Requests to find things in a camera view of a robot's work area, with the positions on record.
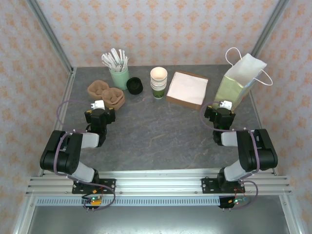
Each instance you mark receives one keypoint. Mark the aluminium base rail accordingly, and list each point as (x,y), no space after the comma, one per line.
(158,185)

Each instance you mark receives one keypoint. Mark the green straw holder cup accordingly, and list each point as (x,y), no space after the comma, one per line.
(119,79)

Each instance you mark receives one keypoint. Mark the green paper coffee cup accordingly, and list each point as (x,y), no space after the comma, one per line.
(158,74)

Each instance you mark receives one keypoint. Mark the white wrapped straw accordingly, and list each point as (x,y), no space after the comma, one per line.
(121,54)
(125,62)
(109,58)
(114,53)
(106,61)

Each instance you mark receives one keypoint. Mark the small circuit board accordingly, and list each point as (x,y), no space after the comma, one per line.
(93,201)
(235,201)

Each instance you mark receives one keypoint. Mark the aluminium frame post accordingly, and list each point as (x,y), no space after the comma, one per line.
(48,31)
(23,217)
(270,24)
(290,217)

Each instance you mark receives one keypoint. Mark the brown cardboard napkin box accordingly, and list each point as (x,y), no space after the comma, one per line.
(181,102)

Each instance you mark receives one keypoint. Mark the grey metal sheet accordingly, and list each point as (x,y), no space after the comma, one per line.
(156,219)

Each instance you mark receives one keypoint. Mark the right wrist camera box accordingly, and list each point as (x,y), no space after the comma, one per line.
(225,104)

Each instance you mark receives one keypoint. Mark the black plastic cup lid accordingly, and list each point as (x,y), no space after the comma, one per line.
(134,83)

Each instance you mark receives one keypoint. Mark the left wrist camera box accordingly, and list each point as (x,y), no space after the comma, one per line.
(98,104)

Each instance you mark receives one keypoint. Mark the white napkin stack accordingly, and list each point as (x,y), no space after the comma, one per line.
(187,87)

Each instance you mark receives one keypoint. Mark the paper cup stack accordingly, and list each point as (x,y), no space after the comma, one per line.
(159,91)

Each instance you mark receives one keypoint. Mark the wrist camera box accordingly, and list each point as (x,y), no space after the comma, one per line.
(225,104)
(98,104)

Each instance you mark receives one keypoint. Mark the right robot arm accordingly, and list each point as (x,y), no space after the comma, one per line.
(256,151)

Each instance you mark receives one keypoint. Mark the green paper gift bag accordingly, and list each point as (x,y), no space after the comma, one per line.
(231,87)

